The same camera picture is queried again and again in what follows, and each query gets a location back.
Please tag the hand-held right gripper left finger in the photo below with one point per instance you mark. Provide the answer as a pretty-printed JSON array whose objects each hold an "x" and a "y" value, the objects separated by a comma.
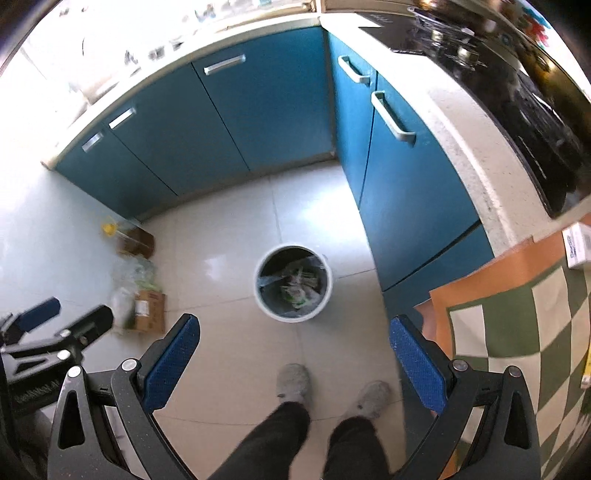
[{"x": 171, "y": 362}]

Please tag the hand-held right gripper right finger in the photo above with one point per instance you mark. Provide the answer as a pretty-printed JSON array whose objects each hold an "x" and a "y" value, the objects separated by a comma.
[{"x": 415, "y": 364}]

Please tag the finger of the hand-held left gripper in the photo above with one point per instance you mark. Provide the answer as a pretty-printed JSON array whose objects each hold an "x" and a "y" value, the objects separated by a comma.
[
  {"x": 90, "y": 323},
  {"x": 40, "y": 311}
]

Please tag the white round trash bin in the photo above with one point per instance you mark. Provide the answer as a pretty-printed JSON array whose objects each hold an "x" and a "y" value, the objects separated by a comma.
[{"x": 323, "y": 300}]

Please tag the grey right slipper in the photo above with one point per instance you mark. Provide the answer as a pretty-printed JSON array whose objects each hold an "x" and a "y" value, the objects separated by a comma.
[{"x": 373, "y": 398}]

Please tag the grey slipper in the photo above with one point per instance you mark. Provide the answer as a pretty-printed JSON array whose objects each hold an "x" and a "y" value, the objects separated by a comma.
[
  {"x": 293, "y": 381},
  {"x": 373, "y": 398}
]

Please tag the brown cardboard box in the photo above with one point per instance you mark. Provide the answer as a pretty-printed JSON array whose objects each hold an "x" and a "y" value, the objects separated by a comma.
[{"x": 150, "y": 311}]

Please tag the clear plastic bag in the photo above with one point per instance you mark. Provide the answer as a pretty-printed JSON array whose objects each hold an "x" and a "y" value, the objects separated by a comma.
[{"x": 131, "y": 281}]

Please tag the yellow-capped oil bottle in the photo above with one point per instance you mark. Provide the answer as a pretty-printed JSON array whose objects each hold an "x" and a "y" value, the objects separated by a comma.
[{"x": 134, "y": 240}]

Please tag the blue cabinet door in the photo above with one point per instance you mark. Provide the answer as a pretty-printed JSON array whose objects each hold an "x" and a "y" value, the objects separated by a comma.
[
  {"x": 438, "y": 267},
  {"x": 180, "y": 129},
  {"x": 272, "y": 106},
  {"x": 120, "y": 180},
  {"x": 411, "y": 203},
  {"x": 351, "y": 134}
]

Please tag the green checkered orange-edged mat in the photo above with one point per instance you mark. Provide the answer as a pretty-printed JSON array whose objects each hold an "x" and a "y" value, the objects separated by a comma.
[{"x": 508, "y": 323}]

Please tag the person's right leg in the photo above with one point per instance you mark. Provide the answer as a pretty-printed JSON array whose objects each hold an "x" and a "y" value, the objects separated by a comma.
[{"x": 353, "y": 452}]

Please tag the person's leg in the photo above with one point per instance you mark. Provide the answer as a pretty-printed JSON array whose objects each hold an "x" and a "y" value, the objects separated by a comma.
[
  {"x": 353, "y": 452},
  {"x": 268, "y": 443}
]

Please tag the grey left slipper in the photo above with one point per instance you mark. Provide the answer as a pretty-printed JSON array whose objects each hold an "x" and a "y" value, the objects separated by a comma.
[{"x": 293, "y": 381}]

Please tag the person's left leg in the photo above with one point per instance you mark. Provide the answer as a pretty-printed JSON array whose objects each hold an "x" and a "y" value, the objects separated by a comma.
[{"x": 268, "y": 443}]

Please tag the dark plastic bin liner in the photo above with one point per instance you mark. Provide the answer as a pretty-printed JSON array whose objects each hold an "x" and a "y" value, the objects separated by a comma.
[{"x": 272, "y": 272}]

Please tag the green and white wrappers pile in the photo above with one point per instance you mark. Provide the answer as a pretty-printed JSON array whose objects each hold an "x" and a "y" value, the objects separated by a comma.
[{"x": 298, "y": 288}]

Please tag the white carton box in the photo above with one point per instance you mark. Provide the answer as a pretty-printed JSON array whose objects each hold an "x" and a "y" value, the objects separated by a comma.
[{"x": 579, "y": 244}]

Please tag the beige stone countertop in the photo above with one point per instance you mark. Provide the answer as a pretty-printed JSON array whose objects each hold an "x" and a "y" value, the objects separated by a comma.
[{"x": 466, "y": 138}]

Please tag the black glass cooktop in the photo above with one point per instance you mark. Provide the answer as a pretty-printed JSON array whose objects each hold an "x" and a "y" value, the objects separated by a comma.
[{"x": 531, "y": 120}]

